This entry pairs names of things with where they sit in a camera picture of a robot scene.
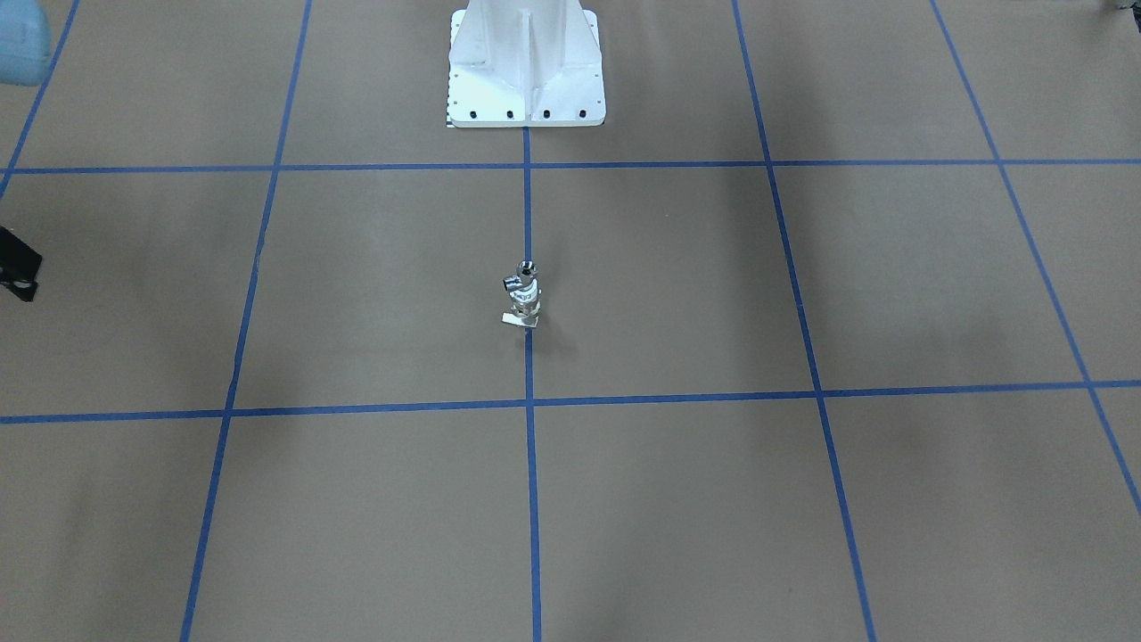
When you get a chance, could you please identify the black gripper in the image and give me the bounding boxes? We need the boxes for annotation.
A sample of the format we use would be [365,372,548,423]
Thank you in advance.
[1,227,44,303]

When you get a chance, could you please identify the chrome elbow pipe fitting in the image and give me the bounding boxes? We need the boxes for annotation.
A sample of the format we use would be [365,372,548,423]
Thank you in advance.
[503,260,541,298]

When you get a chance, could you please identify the white PPR valve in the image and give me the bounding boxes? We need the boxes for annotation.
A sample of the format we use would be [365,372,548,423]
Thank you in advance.
[501,281,542,330]

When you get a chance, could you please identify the brown table mat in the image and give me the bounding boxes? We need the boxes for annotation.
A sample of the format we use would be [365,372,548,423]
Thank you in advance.
[3,1,1138,641]

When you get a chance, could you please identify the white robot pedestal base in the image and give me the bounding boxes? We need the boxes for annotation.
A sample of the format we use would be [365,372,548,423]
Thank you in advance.
[446,1,607,128]

